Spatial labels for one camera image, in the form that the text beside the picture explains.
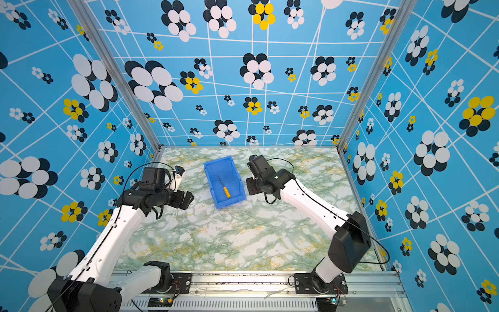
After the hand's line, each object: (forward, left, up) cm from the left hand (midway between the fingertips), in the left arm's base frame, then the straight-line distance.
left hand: (183, 192), depth 79 cm
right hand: (+4, -29, 0) cm, 29 cm away
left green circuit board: (-36, +6, -21) cm, 41 cm away
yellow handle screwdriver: (+12, -14, -16) cm, 24 cm away
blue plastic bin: (+23, -15, -18) cm, 33 cm away
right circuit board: (-36, -56, -18) cm, 69 cm away
